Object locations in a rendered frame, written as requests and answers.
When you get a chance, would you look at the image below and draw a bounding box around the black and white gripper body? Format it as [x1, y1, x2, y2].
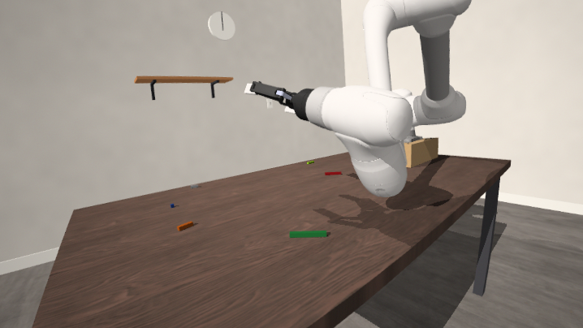
[286, 88, 314, 121]

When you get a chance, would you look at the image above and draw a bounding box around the orange rod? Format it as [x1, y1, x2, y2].
[177, 222, 193, 231]

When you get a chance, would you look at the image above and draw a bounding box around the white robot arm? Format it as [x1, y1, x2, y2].
[305, 0, 472, 197]

